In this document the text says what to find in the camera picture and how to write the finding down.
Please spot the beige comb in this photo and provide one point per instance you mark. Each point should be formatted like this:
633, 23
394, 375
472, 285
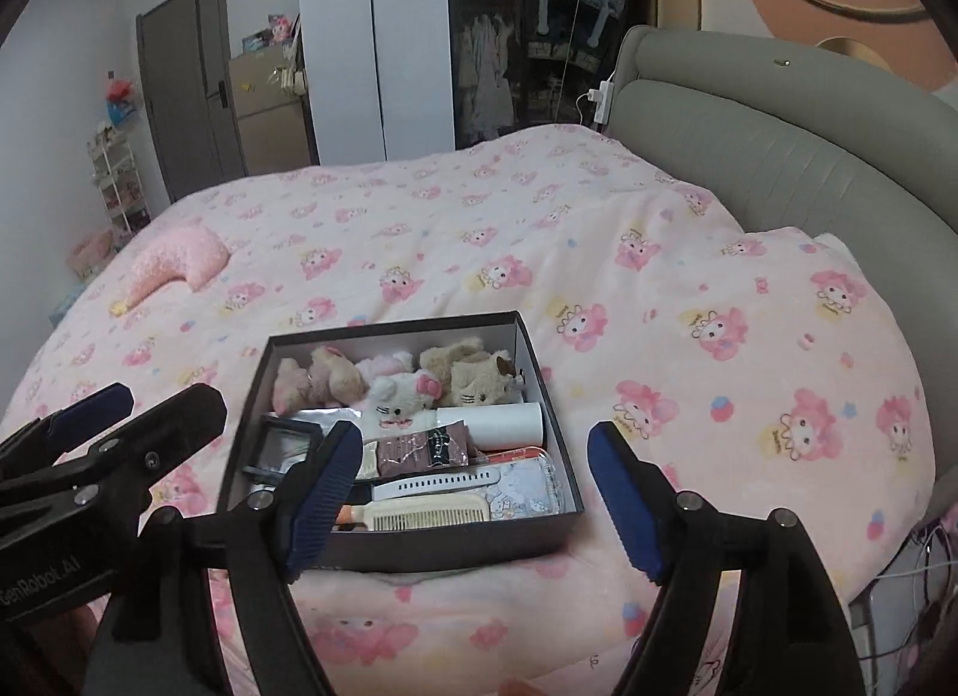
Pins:
426, 514

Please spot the white shelf rack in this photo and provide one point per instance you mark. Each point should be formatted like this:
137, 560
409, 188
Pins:
120, 180

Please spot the grey door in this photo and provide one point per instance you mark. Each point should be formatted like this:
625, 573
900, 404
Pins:
187, 82

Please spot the beige cat plush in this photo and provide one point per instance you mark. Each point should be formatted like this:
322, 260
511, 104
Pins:
486, 382

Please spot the white power strip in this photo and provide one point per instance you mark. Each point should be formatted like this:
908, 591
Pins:
600, 101

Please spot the beige pink bear plush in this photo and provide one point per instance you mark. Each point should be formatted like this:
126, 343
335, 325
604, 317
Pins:
337, 370

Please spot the pink cartoon printed blanket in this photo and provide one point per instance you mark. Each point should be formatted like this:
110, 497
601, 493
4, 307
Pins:
599, 255

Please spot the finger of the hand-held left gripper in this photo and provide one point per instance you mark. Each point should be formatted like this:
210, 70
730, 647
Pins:
82, 412
165, 434

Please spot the brown bear plush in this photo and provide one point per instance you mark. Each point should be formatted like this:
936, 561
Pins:
449, 363

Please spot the white smartwatch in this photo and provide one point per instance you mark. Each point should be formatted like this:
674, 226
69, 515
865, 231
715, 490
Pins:
441, 483

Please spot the clear cartoon phone case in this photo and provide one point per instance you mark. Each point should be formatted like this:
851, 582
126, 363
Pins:
524, 488

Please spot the dark glass wardrobe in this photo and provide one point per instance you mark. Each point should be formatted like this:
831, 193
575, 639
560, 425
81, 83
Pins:
524, 30

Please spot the grey padded headboard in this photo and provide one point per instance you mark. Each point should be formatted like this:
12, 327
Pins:
748, 142

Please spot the white cat plush pink bow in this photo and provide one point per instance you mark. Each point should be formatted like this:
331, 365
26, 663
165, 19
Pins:
400, 404

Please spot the beige cabinet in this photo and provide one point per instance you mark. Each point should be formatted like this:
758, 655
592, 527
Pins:
269, 112

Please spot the white roll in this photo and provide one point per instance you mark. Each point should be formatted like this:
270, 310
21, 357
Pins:
494, 427

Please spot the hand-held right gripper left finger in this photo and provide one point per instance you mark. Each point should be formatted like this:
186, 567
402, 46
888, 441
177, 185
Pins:
329, 479

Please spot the mauve packet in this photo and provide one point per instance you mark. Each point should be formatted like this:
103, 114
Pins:
423, 450

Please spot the black square display box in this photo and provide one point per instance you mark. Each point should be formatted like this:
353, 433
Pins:
284, 445

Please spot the small pink plush toy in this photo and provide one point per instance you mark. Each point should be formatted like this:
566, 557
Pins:
292, 385

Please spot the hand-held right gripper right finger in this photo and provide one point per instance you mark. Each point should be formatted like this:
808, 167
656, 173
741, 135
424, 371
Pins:
621, 494

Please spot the pink basket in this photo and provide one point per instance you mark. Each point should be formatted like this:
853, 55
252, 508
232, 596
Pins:
91, 253

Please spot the plush toys on cabinet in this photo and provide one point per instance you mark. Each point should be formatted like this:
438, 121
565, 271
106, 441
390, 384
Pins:
269, 32

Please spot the white wardrobe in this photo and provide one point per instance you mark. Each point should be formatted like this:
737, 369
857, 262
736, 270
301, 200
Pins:
344, 45

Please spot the red flat item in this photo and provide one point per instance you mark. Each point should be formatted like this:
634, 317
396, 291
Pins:
513, 451

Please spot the pink fluffy moon pillow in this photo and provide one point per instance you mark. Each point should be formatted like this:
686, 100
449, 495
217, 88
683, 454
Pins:
179, 262

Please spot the pink fluffy plush toy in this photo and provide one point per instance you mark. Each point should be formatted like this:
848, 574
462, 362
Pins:
385, 365

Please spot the black cardboard box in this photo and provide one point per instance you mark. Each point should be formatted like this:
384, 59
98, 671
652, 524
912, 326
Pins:
419, 550

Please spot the silver packet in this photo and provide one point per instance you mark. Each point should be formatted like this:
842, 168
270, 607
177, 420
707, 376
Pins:
329, 418

